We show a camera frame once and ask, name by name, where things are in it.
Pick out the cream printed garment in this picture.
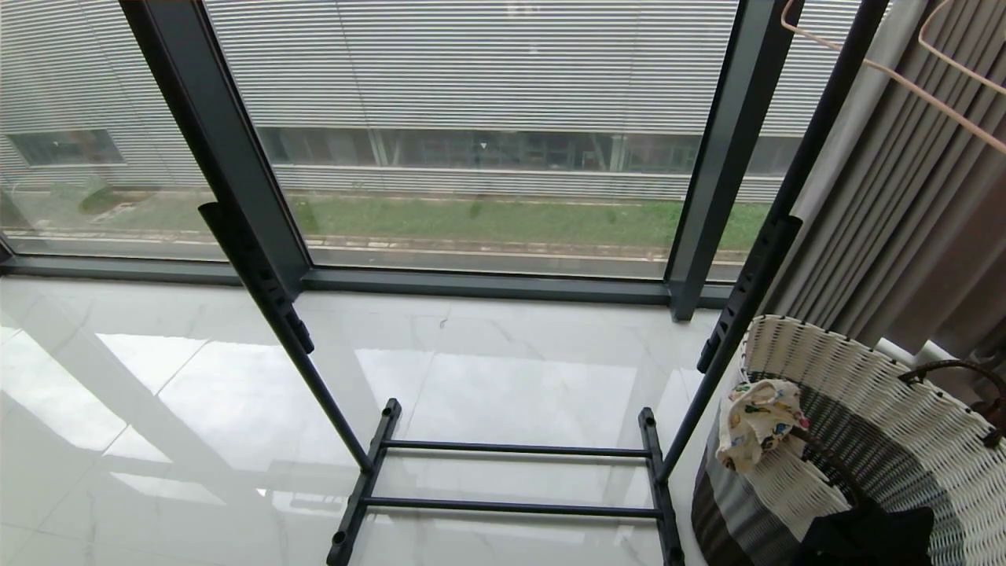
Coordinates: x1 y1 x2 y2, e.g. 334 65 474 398
717 379 811 475

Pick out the white laundry basket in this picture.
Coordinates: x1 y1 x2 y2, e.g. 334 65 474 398
692 314 1006 566

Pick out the black garment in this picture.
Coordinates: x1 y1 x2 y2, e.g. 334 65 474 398
792 503 936 566

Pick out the pink clothes hanger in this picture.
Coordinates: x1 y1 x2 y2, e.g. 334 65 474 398
780 0 1006 155
917 0 1006 99

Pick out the black clothes rack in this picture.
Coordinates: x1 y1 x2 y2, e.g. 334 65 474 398
198 0 893 566

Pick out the beige curtain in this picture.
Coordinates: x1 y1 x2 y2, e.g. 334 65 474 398
758 0 1006 394

